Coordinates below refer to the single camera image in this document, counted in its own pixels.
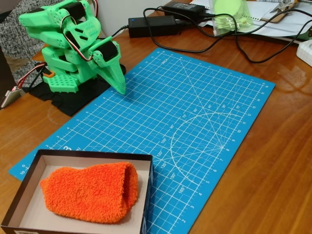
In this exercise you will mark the green gripper black servo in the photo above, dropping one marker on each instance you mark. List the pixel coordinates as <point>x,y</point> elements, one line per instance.
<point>110,68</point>

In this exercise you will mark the fuzzy orange sock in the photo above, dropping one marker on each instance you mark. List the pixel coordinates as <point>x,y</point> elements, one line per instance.
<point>92,195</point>

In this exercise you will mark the green 3D-printed robot arm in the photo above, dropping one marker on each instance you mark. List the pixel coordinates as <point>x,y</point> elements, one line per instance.
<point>61,81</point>

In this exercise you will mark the large black power adapter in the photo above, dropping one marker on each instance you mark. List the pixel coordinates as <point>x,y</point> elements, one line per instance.
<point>153,25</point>

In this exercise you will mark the slim black power adapter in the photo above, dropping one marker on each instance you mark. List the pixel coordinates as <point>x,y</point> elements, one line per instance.
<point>184,8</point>

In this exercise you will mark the silver controller board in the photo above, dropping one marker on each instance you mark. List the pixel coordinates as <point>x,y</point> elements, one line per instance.
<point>11,97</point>

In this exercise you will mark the grey speckled fabric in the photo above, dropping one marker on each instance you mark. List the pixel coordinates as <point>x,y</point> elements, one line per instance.
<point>12,41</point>

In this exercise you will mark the blue cutting mat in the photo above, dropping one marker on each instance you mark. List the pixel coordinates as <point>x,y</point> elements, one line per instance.
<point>195,158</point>

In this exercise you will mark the clear bag with green parts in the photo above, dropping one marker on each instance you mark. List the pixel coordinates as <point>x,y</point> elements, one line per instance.
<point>231,17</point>

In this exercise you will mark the black cardboard box white inside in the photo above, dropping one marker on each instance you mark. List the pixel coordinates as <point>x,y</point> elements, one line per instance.
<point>29,207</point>

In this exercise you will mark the brown clipboard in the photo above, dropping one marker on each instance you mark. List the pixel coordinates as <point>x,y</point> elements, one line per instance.
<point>273,17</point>

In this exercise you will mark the white paper sheets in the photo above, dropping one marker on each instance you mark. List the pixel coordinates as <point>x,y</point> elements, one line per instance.
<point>280,28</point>

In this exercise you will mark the white plastic device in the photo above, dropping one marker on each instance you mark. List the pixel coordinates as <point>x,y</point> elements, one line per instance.
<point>306,52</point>

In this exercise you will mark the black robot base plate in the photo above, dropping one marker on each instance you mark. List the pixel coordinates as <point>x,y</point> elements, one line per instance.
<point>73,102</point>

